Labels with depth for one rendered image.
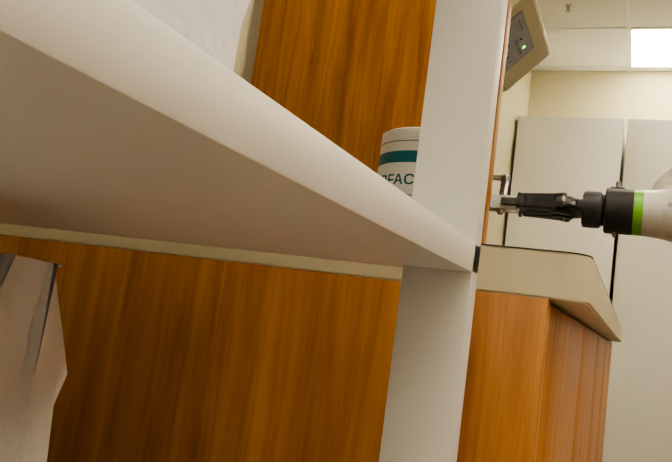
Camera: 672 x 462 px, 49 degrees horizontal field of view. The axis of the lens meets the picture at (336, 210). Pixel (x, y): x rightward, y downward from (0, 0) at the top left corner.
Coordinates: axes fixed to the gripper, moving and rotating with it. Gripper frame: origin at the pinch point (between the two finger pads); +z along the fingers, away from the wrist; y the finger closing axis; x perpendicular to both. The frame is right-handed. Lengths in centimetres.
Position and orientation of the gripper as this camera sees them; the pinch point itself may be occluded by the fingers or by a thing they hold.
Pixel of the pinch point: (502, 203)
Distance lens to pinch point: 163.0
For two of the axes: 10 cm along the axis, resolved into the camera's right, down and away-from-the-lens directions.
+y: -3.4, -3.0, -8.9
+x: -1.8, 9.5, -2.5
